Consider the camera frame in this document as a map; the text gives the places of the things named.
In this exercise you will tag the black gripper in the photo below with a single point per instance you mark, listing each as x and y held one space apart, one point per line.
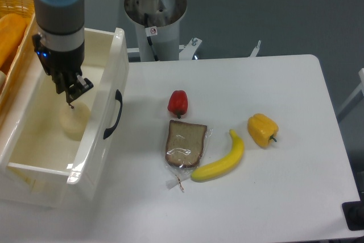
64 69

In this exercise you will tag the pale white pear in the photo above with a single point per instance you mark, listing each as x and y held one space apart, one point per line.
73 119

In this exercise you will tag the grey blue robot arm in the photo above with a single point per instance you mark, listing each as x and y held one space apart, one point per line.
60 44

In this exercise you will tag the open white upper drawer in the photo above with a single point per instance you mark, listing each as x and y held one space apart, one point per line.
106 65

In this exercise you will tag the white drawer cabinet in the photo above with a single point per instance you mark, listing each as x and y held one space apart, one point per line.
39 163

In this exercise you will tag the orange bread loaf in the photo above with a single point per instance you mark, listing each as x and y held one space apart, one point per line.
13 27

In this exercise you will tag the red bell pepper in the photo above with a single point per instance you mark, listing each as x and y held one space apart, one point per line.
178 103

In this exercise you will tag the yellow wicker basket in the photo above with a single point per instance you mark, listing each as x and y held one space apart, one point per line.
16 67

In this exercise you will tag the bagged bread slice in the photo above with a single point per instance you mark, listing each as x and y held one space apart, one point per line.
185 147

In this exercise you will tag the yellow banana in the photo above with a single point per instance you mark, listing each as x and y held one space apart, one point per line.
225 164

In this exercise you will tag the yellow bell pepper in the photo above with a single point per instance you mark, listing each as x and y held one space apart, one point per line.
262 129

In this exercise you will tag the black device at table corner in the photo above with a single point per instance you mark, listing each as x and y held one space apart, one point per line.
353 212

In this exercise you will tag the black drawer handle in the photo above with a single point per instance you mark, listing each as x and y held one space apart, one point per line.
115 118

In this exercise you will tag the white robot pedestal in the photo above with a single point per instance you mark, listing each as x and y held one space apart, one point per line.
157 27

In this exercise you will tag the white table frame bracket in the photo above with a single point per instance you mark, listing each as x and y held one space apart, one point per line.
256 49

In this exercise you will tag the white frame at right edge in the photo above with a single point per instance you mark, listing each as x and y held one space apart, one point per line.
352 100

